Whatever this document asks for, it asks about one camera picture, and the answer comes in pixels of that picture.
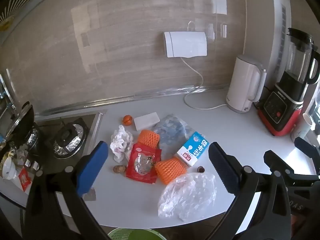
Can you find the white wall socket cover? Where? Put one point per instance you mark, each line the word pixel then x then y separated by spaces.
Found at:
pixel 185 43

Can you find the white tissue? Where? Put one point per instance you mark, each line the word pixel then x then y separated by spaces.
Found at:
pixel 120 142

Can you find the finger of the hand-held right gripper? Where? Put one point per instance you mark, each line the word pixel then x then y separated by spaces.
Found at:
pixel 280 162
pixel 307 147

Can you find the blue and white milk carton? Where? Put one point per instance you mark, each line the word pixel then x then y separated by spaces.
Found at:
pixel 193 150

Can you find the person's right forearm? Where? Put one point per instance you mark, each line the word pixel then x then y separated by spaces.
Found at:
pixel 297 223

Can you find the white electric kettle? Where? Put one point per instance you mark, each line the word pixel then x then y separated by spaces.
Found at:
pixel 242 85

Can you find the white patterned bowl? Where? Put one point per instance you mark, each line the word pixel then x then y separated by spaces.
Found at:
pixel 7 170

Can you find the small grey scrap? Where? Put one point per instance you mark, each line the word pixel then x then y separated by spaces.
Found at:
pixel 90 195

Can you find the red snack packet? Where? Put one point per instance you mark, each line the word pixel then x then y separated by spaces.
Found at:
pixel 140 167

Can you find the white sponge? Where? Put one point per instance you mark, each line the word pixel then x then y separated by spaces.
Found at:
pixel 146 121

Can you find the small red sachet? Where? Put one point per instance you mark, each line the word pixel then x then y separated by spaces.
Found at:
pixel 25 181

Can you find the small orange tomato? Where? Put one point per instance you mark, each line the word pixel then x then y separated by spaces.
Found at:
pixel 127 120

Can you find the black wok with lid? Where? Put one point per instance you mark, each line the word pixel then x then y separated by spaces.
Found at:
pixel 22 122

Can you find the clear plastic bag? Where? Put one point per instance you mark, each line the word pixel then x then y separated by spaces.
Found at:
pixel 187 195

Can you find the small brown nut shell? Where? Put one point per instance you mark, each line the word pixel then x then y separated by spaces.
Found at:
pixel 118 169

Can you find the white cup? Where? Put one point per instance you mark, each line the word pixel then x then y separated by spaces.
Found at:
pixel 298 130

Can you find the black and red blender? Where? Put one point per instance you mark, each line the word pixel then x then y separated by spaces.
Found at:
pixel 280 105

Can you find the orange foam fruit net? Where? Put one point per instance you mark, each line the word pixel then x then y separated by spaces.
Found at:
pixel 148 137
pixel 170 172

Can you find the aluminium foil burner liner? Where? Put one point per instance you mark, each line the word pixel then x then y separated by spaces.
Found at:
pixel 32 137

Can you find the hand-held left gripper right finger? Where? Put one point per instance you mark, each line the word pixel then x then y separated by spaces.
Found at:
pixel 222 167

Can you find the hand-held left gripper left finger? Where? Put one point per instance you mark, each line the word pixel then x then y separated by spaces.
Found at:
pixel 92 170

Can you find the green trash bin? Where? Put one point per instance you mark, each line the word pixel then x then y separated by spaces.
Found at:
pixel 137 234

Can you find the metal utensil rack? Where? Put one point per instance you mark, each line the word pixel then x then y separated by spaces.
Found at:
pixel 5 95

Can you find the blue patterned plastic bag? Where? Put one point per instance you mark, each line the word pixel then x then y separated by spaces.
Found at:
pixel 170 130

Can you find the dark fan-patterned panel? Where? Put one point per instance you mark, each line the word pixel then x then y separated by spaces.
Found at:
pixel 12 7

